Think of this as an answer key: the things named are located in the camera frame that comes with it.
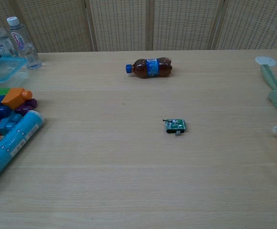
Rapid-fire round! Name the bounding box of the cola bottle with blue cap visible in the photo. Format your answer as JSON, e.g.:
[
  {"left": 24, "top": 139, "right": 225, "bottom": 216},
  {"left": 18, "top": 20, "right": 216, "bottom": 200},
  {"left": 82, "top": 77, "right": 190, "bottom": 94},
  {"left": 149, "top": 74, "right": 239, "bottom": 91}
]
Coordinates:
[{"left": 125, "top": 56, "right": 173, "bottom": 79}]

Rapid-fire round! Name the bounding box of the orange toy block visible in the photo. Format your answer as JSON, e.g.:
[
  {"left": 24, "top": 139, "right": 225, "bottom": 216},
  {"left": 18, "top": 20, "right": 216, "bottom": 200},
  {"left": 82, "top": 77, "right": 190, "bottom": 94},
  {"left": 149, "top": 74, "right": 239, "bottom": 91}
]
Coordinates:
[{"left": 1, "top": 87, "right": 33, "bottom": 111}]

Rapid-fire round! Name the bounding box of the purple plastic block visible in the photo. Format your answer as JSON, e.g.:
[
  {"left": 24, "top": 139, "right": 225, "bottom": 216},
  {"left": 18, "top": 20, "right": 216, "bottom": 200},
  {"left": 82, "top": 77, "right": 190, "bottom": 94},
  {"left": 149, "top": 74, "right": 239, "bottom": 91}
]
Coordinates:
[{"left": 15, "top": 98, "right": 38, "bottom": 114}]

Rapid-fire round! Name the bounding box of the clear container with blue rim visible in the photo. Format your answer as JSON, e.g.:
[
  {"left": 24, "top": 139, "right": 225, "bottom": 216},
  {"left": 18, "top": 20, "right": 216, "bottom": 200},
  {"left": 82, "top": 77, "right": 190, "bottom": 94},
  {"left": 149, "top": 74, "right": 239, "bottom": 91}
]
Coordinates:
[{"left": 0, "top": 57, "right": 30, "bottom": 84}]

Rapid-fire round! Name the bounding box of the small clear bottle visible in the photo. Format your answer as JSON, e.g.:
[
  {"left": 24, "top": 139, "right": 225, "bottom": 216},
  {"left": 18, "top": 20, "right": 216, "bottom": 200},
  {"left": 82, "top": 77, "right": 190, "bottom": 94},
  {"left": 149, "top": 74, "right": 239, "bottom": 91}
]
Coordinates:
[{"left": 23, "top": 43, "right": 42, "bottom": 70}]

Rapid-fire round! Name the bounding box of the woven folding screen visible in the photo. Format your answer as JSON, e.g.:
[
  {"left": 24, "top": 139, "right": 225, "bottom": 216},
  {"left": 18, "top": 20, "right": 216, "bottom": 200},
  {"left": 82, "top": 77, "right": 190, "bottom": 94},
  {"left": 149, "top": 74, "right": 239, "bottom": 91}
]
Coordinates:
[{"left": 0, "top": 0, "right": 277, "bottom": 53}]

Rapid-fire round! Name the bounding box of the light blue plastic block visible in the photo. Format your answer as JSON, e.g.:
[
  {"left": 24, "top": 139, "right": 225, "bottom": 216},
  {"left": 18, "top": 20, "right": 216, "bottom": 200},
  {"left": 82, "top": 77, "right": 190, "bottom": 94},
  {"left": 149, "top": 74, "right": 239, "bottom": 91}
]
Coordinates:
[{"left": 0, "top": 113, "right": 23, "bottom": 135}]

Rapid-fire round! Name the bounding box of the pale green lint roller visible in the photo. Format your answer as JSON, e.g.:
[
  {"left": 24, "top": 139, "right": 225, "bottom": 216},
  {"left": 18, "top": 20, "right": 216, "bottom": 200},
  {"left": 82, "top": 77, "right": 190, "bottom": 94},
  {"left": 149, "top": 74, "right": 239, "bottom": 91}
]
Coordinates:
[{"left": 259, "top": 63, "right": 277, "bottom": 109}]

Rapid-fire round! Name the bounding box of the light blue cylindrical tube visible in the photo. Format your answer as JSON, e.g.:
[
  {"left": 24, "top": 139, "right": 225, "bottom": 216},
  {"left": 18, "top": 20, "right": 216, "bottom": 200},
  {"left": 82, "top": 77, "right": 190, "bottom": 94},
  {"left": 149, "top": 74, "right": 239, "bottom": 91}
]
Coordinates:
[{"left": 0, "top": 110, "right": 45, "bottom": 191}]

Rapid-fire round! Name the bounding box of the small green toy tank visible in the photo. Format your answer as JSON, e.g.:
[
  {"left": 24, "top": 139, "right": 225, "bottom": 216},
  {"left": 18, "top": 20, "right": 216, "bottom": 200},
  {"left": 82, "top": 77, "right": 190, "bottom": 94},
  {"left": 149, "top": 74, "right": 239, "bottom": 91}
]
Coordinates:
[{"left": 162, "top": 118, "right": 186, "bottom": 137}]

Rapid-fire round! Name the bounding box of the white round lid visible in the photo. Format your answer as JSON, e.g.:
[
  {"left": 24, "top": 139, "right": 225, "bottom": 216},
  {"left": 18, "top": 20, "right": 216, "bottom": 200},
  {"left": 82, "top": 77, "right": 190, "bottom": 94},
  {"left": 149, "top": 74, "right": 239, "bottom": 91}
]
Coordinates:
[{"left": 255, "top": 56, "right": 277, "bottom": 67}]

